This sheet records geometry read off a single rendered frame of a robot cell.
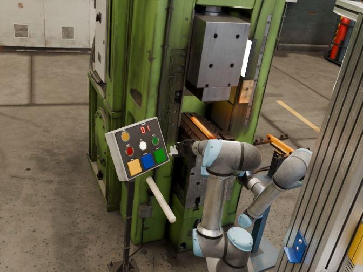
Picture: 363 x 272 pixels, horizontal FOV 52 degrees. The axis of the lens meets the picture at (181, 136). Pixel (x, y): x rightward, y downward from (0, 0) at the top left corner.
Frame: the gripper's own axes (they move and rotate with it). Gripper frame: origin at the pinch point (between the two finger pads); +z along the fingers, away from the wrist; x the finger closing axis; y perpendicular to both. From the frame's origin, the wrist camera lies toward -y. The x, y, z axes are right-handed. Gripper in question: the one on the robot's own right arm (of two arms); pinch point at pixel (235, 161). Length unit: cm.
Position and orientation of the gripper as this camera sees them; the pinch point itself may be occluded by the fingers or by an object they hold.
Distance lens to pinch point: 229.7
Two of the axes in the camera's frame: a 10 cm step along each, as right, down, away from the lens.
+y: -1.2, 8.8, 4.6
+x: 9.1, -0.9, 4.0
